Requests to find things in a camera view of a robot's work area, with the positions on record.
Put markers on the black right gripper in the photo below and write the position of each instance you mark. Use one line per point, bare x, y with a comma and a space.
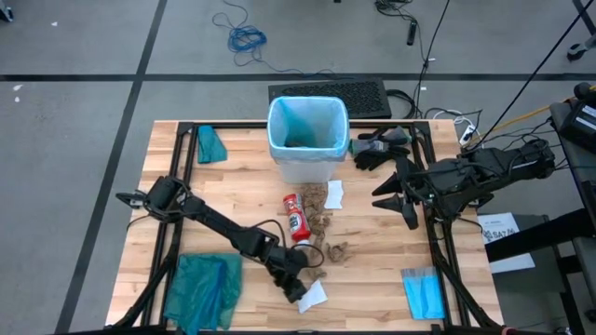
430, 186

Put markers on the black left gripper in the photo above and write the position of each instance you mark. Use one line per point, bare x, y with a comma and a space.
288, 267

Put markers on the small brown paper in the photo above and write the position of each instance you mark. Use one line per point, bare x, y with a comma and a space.
317, 274

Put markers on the red chip can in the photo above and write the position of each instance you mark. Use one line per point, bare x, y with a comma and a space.
295, 218

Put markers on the large brown paper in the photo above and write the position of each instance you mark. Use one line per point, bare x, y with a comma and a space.
315, 209

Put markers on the white plastic trash bin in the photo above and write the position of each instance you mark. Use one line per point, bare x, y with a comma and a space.
307, 172

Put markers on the large teal trash bag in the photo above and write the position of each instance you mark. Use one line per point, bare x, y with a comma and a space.
200, 293

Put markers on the light blue trash bag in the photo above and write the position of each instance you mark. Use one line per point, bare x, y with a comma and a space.
307, 121

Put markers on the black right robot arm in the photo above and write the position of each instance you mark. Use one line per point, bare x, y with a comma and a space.
512, 163

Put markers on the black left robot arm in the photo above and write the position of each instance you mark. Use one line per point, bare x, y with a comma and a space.
223, 223

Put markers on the folded blue bag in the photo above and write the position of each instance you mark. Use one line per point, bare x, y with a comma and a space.
424, 293

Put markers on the small folded teal bag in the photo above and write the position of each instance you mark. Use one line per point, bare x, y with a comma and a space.
210, 145

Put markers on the black work glove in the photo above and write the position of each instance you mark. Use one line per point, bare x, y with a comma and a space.
377, 159

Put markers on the black gloves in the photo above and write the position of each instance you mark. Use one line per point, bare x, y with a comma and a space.
377, 145

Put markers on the white power strip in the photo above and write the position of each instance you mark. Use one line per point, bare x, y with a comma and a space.
467, 135

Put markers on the white printed paper sheet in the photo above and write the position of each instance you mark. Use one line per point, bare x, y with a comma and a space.
498, 228

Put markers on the black perforated computer case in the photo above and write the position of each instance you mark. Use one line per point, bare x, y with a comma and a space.
326, 97

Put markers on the black side table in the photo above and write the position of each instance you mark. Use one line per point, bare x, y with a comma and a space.
531, 239

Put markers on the black power brick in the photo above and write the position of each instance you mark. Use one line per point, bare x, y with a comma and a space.
411, 32

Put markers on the black equipment box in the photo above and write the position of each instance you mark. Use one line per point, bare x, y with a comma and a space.
577, 121

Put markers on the black caster wheel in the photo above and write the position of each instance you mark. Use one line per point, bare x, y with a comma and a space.
577, 50

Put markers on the black and white floor object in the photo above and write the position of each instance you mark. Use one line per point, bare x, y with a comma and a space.
4, 14

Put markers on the black metal table frame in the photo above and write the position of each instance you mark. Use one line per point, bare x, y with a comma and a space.
233, 124

